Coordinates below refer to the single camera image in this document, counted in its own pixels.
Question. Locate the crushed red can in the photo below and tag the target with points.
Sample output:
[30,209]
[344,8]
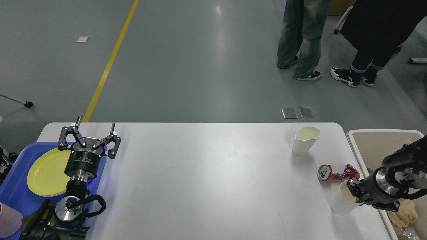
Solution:
[325,173]

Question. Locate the yellow plate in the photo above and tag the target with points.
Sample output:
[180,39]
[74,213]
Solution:
[47,173]

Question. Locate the person in black clothes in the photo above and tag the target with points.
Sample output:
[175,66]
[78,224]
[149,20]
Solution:
[376,28]

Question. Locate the white bar on floor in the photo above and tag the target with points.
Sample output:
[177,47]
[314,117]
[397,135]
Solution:
[416,60]

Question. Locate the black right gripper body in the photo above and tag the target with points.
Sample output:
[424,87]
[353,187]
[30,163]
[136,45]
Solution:
[376,188]

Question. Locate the white paper cup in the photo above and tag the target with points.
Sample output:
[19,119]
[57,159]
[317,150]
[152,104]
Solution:
[305,139]
[343,201]

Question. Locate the white paper on floor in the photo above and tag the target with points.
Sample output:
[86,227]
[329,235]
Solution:
[82,39]

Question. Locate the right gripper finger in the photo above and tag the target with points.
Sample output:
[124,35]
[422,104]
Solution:
[392,207]
[356,188]

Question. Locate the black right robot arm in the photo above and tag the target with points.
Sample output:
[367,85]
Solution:
[403,175]

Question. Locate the pink cup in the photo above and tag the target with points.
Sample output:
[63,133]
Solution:
[10,221]

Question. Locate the person in blue jeans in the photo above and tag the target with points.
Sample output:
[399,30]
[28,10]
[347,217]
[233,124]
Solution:
[300,40]

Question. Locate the blue plastic tray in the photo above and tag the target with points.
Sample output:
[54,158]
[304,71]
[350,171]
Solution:
[16,194]

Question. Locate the chair leg with caster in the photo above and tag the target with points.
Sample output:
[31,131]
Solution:
[27,104]

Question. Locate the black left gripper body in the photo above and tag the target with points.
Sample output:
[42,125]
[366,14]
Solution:
[84,160]

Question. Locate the brown paper ball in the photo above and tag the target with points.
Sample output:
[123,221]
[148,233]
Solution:
[406,214]

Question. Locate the grey mug yellow inside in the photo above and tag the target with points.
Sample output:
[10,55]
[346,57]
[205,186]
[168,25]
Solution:
[36,220]

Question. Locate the floor socket plate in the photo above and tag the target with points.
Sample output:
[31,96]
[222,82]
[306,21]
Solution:
[306,112]
[289,113]

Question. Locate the beige plastic bin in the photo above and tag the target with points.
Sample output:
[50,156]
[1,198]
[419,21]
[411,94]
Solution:
[370,147]

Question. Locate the cardboard box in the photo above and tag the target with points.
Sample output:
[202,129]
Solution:
[339,7]

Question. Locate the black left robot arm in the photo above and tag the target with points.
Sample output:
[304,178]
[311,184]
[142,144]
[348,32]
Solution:
[64,219]

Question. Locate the white office chair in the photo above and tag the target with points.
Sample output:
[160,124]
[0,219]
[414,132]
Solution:
[341,21]

